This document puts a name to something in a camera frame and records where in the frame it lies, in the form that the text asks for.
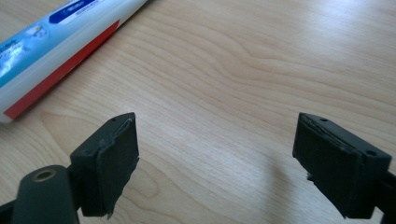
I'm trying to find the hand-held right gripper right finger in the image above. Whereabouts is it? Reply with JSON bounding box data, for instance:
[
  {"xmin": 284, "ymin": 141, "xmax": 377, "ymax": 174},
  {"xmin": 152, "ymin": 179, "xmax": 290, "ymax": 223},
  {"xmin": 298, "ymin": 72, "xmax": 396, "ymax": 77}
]
[{"xmin": 292, "ymin": 112, "xmax": 392, "ymax": 219}]

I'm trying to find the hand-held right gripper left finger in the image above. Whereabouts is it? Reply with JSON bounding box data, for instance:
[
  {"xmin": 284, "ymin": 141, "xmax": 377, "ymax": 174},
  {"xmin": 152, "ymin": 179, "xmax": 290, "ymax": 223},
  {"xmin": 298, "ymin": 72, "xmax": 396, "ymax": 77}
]
[{"xmin": 69, "ymin": 112, "xmax": 140, "ymax": 218}]

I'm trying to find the white and blue toothpaste tube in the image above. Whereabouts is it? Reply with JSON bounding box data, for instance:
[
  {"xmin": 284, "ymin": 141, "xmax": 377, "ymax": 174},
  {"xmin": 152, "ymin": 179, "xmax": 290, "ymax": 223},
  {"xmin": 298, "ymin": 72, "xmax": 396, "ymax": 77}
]
[{"xmin": 0, "ymin": 0, "xmax": 149, "ymax": 124}]

